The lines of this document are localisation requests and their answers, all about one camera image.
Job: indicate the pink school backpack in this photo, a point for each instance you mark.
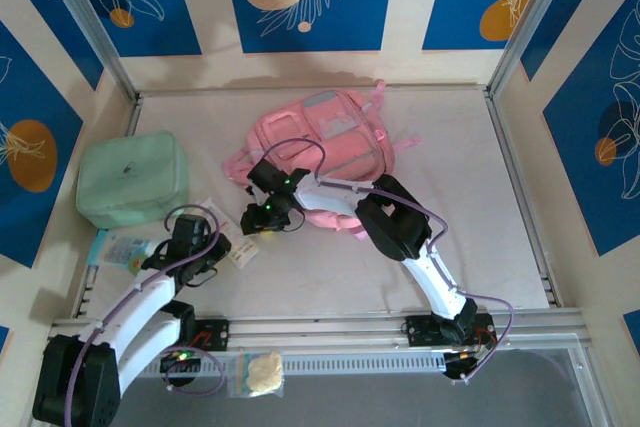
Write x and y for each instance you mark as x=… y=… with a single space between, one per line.
x=345 y=137

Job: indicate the clear bag with cream contents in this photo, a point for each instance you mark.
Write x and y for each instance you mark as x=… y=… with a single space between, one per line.
x=257 y=372

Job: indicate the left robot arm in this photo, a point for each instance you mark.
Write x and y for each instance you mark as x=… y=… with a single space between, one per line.
x=140 y=307

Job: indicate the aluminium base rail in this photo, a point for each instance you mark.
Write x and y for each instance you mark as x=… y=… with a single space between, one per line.
x=325 y=327

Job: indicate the white tube with red print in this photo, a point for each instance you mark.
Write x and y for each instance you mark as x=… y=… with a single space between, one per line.
x=240 y=247

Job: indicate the light blue tissue packet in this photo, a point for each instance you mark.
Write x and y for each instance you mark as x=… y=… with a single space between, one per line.
x=115 y=249

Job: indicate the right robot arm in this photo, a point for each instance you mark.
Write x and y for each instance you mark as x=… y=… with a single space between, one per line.
x=390 y=222

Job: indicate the aluminium frame post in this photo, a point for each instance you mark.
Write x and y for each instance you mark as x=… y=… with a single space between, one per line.
x=90 y=22
x=530 y=22

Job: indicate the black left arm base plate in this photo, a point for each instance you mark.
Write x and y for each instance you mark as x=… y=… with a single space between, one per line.
x=215 y=334

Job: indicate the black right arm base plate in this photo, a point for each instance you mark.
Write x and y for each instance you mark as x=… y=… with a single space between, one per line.
x=422 y=329

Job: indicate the mint green zip case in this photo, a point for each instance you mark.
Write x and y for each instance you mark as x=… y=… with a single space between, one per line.
x=130 y=177

